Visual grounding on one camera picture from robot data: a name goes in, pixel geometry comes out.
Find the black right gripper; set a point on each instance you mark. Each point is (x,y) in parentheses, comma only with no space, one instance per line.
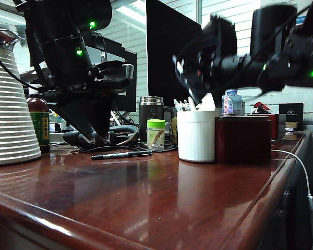
(200,67)

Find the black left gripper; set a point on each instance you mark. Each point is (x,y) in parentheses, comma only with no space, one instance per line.
(94,89)

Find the white clear gel pen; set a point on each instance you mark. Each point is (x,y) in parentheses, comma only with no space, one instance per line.
(178,105)

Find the thin black marker pen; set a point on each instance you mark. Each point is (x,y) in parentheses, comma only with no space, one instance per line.
(120,155)

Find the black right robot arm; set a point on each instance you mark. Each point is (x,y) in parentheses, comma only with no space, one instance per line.
(276,62)

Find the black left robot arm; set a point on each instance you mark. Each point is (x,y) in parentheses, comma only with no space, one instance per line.
(62,39)

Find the white capped pen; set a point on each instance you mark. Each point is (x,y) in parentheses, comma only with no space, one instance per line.
(192,104)

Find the clear ballpoint pen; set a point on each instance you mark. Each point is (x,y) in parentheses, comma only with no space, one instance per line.
(185,105)

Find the white ribbed pen holder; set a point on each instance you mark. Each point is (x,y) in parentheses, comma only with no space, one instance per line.
(195,138)

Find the white tissue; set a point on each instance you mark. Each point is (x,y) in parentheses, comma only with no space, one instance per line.
(207,102)

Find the black headphones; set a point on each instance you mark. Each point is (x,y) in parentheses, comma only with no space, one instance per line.
(71,138)

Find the black AOC monitor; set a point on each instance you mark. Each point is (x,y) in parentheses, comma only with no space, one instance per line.
(127,101)

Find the clear water bottle blue label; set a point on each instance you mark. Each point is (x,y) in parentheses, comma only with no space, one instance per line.
(232,104)

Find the yellowish figurine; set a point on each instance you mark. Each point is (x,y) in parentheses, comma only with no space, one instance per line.
(174,130)

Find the white power strip with plugs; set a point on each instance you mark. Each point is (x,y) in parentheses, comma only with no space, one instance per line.
(54,136)

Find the dark mug steel lid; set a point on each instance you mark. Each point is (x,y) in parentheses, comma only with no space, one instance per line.
(151,114)

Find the large black monitor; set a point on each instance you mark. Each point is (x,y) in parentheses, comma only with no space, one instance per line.
(167,52)

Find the dark drink bottle white cap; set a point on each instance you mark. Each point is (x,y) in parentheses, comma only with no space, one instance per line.
(39,117)

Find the clear jar green lid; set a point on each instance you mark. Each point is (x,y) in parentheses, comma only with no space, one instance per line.
(156,135)

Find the dark red wooden box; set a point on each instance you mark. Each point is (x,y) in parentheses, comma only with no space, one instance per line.
(243,140)

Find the red and black ornament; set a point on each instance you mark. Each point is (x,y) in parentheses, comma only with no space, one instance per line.
(262,108)

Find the black monitor webcam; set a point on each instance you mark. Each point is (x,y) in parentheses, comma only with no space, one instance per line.
(101,43)

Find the grey model aircraft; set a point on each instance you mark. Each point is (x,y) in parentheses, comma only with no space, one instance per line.
(28,74)

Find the white ribbed thermos jug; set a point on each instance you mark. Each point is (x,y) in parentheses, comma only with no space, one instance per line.
(10,109)

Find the small red box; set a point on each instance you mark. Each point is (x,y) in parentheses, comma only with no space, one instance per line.
(276,126)

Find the black box with logo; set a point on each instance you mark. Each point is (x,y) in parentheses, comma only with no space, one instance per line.
(290,114)

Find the gold and black tin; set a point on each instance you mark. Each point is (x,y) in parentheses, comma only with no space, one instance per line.
(292,127)

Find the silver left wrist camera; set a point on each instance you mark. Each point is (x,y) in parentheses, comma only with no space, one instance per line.
(120,70)

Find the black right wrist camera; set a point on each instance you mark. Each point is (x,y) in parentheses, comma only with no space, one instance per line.
(221,36)

